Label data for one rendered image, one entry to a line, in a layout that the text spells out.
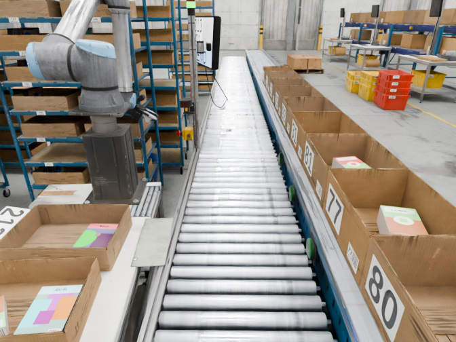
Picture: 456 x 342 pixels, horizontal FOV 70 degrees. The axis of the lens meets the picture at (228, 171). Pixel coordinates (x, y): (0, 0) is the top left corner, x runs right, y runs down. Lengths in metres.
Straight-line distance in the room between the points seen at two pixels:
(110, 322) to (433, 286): 0.89
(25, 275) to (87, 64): 0.81
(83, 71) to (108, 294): 0.86
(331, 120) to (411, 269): 1.18
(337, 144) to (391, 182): 0.40
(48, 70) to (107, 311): 0.96
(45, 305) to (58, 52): 0.93
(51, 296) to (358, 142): 1.37
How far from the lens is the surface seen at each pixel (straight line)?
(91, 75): 1.47
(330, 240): 1.11
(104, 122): 1.53
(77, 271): 1.21
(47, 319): 1.10
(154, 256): 1.25
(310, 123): 1.97
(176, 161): 3.55
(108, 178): 1.59
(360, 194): 1.29
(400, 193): 1.35
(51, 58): 1.52
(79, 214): 1.49
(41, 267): 1.24
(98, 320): 1.09
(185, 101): 2.01
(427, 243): 0.97
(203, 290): 1.13
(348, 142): 1.63
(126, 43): 2.01
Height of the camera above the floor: 1.54
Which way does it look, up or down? 25 degrees down
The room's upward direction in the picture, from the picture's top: straight up
